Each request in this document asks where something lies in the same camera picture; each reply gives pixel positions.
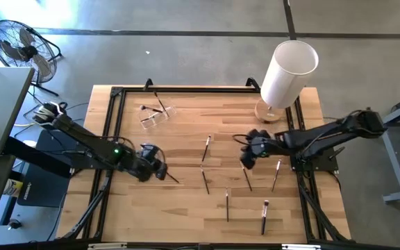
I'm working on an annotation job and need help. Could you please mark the black makeup brush thick handle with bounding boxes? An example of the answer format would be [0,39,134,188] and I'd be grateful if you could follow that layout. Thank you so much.
[200,165,210,195]

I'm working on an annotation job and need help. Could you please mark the black makeup brush dark bristles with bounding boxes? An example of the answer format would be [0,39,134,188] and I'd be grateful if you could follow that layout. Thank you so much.
[201,134,212,163]

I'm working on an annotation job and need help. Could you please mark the makeup brush white head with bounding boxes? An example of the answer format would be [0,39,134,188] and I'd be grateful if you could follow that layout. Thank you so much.
[271,158,283,193]

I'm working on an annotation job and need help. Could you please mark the silver aluminium bracket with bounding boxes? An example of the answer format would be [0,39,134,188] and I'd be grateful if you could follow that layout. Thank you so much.
[281,244,322,250]
[87,242,128,250]

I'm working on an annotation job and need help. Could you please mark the black knob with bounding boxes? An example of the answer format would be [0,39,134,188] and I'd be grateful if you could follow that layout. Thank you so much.
[7,218,23,231]

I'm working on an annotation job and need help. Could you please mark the large fluffy powder brush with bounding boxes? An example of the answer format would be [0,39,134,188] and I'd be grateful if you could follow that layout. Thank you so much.
[260,199,270,236]

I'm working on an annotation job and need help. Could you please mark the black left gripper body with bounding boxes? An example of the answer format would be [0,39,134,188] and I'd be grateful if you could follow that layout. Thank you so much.
[129,143,168,183]

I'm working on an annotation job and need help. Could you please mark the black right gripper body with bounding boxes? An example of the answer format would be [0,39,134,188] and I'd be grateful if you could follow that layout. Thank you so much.
[240,128,274,170]

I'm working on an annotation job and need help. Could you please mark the black aluminium table frame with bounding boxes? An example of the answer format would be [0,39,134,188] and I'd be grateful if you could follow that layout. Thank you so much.
[60,78,352,250]

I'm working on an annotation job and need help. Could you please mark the black computer case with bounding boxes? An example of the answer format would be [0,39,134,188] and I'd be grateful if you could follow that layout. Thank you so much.
[17,130,73,208]

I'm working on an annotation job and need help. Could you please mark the clear acrylic brush organizer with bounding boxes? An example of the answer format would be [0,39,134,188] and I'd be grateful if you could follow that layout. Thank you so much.
[137,103,178,131]

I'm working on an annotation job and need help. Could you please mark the black floor fan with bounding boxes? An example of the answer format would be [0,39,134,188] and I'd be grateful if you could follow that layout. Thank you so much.
[0,19,63,97]

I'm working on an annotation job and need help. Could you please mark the white shade lamp wooden base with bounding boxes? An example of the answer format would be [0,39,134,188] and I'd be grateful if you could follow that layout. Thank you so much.
[254,40,319,124]

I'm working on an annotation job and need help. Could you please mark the black makeup brush round head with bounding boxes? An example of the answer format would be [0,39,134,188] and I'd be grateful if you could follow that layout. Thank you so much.
[139,104,165,114]

